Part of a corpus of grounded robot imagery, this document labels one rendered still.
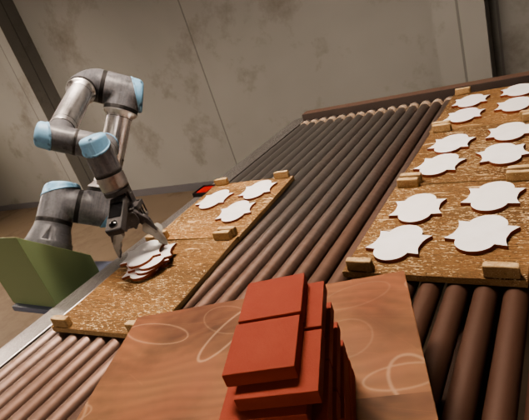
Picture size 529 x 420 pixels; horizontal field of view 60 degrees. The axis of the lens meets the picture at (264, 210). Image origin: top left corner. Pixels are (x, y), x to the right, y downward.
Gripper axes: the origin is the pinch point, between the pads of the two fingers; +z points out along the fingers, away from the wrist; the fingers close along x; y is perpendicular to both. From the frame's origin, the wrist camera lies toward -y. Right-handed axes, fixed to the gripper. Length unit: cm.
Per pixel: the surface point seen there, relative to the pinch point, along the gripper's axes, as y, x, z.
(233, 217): 15.2, -25.1, 3.1
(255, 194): 29.1, -31.7, 3.2
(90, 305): -14.7, 12.9, 3.9
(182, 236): 13.5, -7.7, 4.0
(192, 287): -19.4, -16.9, 3.9
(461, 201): -12, -85, 4
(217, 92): 315, 17, 4
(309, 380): -85, -49, -22
